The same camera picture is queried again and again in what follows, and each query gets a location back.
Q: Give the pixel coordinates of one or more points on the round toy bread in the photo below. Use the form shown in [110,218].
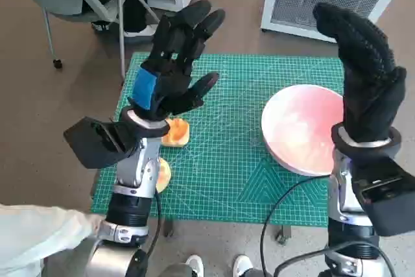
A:
[163,176]

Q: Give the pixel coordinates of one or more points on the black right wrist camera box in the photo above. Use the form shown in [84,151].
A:
[389,202]

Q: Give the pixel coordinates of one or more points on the pink bowl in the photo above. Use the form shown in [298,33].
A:
[298,127]

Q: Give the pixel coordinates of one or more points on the green cutting mat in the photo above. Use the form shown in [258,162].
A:
[227,127]

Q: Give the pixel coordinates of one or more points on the table leg bracket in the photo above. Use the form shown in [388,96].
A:
[282,234]
[168,226]

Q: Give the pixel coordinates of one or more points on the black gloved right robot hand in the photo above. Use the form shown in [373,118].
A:
[366,79]

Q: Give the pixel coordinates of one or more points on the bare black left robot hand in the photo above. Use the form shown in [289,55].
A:
[175,72]

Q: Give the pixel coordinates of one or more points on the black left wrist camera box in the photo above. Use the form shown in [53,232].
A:
[94,147]

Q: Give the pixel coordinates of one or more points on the oblong toy bread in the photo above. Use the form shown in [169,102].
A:
[178,134]

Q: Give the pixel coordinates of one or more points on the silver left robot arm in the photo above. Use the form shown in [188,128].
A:
[129,205]

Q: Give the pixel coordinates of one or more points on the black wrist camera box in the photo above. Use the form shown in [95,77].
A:
[389,202]
[94,147]

